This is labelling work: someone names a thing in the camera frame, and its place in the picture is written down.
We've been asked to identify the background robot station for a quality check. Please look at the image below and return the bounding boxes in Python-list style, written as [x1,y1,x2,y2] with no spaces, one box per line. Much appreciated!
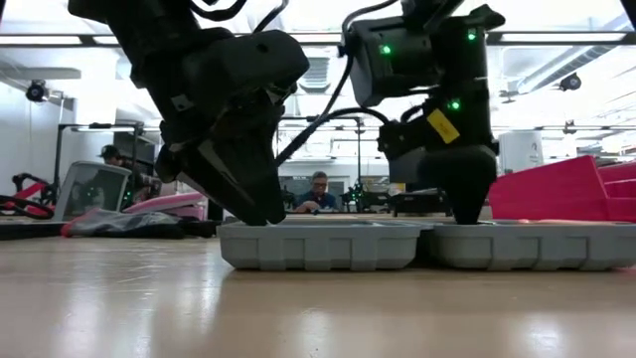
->
[342,183,453,216]

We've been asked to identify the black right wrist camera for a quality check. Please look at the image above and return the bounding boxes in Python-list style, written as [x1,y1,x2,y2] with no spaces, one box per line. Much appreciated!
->
[346,16,444,108]

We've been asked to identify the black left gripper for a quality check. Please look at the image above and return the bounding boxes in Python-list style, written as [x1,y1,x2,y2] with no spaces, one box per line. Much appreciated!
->
[128,27,312,226]

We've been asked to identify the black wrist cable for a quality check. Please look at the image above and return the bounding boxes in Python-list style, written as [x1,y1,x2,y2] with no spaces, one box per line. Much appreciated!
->
[187,0,290,34]
[274,0,398,168]

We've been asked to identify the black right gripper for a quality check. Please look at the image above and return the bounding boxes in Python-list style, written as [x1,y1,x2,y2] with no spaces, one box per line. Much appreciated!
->
[377,3,507,226]

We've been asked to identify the grey work glove black fingers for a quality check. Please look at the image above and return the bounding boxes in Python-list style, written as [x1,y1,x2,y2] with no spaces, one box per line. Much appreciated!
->
[67,207,220,240]

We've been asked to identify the red plastic bin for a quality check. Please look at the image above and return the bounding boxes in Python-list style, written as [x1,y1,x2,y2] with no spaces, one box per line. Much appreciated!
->
[488,154,636,224]

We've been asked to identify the black pole stand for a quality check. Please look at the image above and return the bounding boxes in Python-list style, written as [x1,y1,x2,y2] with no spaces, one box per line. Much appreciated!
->
[277,114,364,200]

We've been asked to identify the white column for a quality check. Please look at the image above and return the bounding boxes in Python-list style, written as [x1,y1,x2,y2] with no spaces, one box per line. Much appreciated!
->
[497,129,546,175]

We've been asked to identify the grey plastic tool case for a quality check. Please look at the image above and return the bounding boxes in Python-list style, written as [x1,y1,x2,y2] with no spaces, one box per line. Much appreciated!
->
[216,218,636,272]

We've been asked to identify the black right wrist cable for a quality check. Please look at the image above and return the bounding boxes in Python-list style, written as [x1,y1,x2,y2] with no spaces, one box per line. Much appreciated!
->
[274,0,398,168]

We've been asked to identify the black ceiling spot lamp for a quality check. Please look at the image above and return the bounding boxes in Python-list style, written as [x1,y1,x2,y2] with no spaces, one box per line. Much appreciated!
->
[558,72,583,92]
[25,79,50,103]

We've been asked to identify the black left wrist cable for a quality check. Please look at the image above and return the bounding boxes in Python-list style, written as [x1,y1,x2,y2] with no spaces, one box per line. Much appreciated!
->
[187,0,290,34]

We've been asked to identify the pink flat box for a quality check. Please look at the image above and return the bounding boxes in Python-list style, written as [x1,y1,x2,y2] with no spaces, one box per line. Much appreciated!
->
[122,191,210,221]

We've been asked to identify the black metal stand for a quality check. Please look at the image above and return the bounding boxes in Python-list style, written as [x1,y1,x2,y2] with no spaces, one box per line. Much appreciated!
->
[53,121,146,200]

